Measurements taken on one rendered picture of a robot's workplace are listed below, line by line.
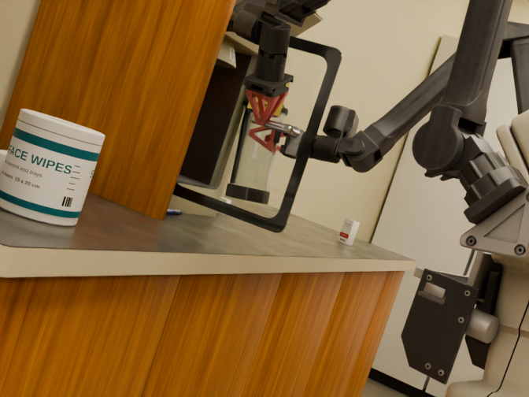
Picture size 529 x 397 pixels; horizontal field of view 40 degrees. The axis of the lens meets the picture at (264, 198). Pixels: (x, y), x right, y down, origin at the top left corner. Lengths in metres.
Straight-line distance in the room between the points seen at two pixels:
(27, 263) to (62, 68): 0.84
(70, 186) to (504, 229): 0.63
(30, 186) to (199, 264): 0.34
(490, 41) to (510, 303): 0.41
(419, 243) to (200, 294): 3.26
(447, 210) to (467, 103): 3.43
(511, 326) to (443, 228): 3.33
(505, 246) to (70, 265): 0.59
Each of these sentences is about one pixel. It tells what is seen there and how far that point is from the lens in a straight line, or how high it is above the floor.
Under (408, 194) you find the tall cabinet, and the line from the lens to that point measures 4.59.
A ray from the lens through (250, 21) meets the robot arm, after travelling 1.44.
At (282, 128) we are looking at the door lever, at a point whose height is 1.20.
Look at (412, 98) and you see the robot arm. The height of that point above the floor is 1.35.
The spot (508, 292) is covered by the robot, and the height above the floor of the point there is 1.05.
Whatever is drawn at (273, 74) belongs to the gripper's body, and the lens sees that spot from 1.42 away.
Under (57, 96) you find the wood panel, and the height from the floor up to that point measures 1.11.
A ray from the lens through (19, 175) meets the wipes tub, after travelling 1.11.
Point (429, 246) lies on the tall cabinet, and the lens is 4.55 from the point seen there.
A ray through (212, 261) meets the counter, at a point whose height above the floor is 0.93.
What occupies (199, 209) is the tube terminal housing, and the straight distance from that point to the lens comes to 1.81.
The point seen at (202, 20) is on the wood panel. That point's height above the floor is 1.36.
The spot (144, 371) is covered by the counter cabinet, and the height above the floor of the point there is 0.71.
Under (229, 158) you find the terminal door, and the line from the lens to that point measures 1.54.
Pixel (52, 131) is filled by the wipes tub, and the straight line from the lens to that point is 1.09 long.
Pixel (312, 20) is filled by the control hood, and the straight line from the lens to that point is 1.84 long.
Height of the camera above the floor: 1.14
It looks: 3 degrees down
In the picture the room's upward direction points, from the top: 19 degrees clockwise
